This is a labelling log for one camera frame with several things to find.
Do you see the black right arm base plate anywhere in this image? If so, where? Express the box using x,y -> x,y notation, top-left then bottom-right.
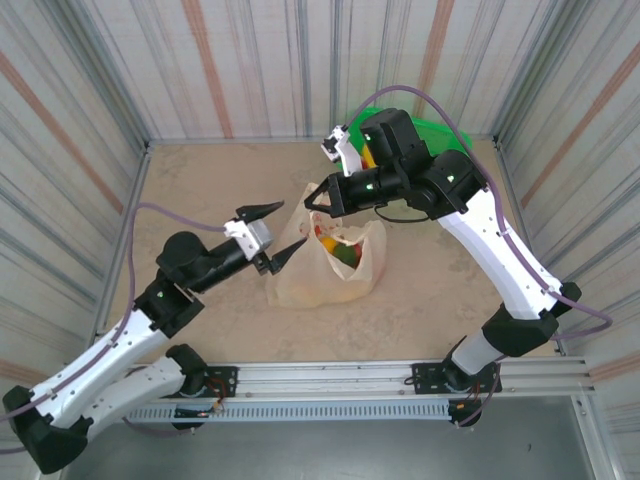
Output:
410,362 -> 501,396

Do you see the green fake mango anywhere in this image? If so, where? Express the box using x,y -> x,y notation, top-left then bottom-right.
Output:
332,243 -> 361,269

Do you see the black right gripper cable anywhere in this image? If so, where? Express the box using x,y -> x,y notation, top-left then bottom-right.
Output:
373,201 -> 432,223

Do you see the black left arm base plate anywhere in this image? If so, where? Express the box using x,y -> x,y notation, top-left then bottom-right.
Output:
202,366 -> 239,399

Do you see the slotted grey cable duct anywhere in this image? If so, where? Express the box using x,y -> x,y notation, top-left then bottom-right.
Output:
127,399 -> 451,424

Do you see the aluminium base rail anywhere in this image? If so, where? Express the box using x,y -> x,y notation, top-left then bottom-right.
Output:
109,357 -> 596,401

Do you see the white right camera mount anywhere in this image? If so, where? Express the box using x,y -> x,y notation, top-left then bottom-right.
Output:
332,124 -> 366,176

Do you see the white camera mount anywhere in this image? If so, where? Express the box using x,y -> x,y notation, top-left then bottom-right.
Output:
223,218 -> 256,261
332,124 -> 366,176

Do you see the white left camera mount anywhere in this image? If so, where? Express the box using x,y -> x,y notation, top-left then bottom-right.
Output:
223,218 -> 256,261

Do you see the green plastic basket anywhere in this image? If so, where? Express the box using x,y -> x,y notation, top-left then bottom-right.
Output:
341,104 -> 474,169

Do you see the cream printed plastic bag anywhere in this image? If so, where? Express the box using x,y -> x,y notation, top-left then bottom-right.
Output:
264,182 -> 389,309

